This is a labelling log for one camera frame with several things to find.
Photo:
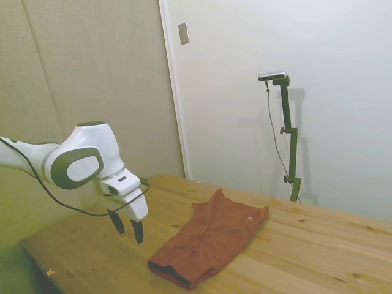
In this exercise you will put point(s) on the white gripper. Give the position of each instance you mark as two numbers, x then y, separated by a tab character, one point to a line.
136	205

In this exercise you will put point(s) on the rust red shorts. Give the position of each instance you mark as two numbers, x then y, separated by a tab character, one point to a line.
214	232

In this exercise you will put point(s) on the small orange scrap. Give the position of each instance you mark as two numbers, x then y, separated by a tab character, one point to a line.
50	271

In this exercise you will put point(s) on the white door frame trim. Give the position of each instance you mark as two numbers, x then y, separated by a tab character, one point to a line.
174	92

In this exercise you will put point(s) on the dark green camera stand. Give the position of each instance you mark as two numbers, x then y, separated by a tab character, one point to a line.
293	153

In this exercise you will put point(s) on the grey wall plate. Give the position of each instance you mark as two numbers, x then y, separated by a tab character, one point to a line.
183	33

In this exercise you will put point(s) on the grey camera on stand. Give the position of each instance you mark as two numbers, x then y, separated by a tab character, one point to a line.
272	75

